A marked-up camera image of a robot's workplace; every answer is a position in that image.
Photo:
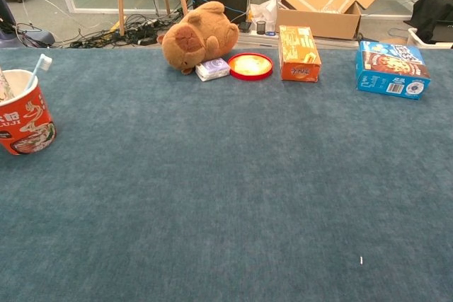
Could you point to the light blue toothbrush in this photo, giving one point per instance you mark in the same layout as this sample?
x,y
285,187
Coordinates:
x,y
42,63

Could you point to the white toothpaste tube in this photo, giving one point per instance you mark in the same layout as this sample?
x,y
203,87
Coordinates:
x,y
5,90

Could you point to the blue table cloth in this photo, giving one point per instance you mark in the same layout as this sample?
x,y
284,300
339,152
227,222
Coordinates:
x,y
247,192

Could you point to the purple tissue pack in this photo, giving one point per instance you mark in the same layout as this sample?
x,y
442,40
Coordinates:
x,y
212,68

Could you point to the red round lid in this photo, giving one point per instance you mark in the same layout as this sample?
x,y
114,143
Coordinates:
x,y
250,66

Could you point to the brown capybara plush toy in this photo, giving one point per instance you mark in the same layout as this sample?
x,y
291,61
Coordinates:
x,y
198,36

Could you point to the orange cracker box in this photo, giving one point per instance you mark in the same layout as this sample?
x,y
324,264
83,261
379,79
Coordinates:
x,y
297,54

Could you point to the black mesh pen holder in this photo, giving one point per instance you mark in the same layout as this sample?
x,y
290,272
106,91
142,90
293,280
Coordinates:
x,y
261,28

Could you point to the white plastic bag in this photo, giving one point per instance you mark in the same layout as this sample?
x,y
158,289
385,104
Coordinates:
x,y
265,10

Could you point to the open brown cardboard box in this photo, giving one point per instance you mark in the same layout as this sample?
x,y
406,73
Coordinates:
x,y
318,21

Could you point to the blue cookie box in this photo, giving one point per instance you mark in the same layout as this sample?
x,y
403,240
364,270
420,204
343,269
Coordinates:
x,y
389,72

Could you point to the red paper noodle cup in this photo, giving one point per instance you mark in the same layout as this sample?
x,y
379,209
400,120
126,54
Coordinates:
x,y
28,121

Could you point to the white plastic bin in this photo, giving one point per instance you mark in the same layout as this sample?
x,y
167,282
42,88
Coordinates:
x,y
412,38

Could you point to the black cloth covered object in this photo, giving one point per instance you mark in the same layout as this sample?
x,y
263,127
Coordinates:
x,y
431,12

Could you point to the dark blue grey machine base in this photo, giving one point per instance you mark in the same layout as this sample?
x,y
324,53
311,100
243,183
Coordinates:
x,y
4,8

